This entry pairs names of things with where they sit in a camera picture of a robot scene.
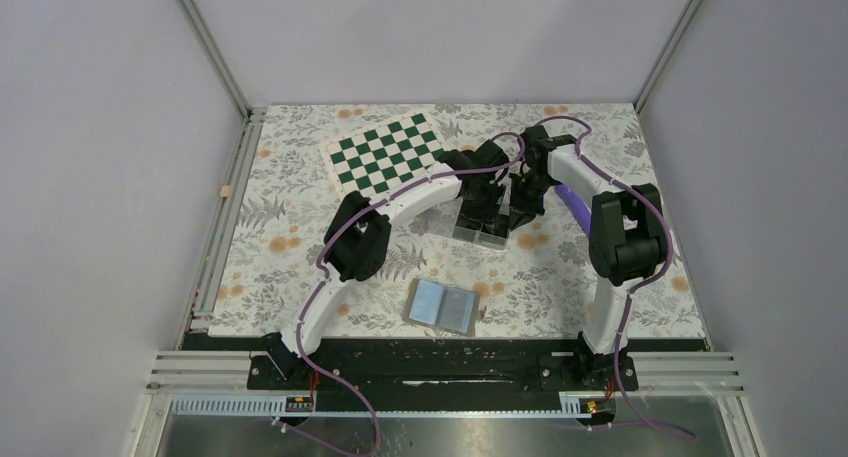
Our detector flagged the beige leather card holder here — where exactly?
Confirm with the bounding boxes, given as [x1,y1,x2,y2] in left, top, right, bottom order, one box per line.
[402,278,481,337]

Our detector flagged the clear acrylic card box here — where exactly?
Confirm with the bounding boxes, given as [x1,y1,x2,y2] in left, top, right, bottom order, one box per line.
[421,197,511,251]

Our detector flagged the floral tablecloth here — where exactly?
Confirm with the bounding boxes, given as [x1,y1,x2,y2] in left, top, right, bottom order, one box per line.
[221,102,707,341]

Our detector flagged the purple pen-shaped tool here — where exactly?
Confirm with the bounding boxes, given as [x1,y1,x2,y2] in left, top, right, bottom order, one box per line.
[555,184,591,237]

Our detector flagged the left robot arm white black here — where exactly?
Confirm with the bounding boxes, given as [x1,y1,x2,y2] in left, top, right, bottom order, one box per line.
[263,139,524,388]

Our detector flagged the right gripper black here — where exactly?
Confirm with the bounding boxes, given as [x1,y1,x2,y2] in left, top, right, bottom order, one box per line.
[506,171,555,231]

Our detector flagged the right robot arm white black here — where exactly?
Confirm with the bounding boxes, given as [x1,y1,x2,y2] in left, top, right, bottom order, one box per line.
[509,125,670,389]

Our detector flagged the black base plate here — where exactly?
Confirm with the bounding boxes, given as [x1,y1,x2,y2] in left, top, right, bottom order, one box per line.
[247,337,639,413]

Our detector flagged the green white chessboard mat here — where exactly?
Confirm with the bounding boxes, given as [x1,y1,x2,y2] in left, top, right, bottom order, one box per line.
[319,111,445,197]

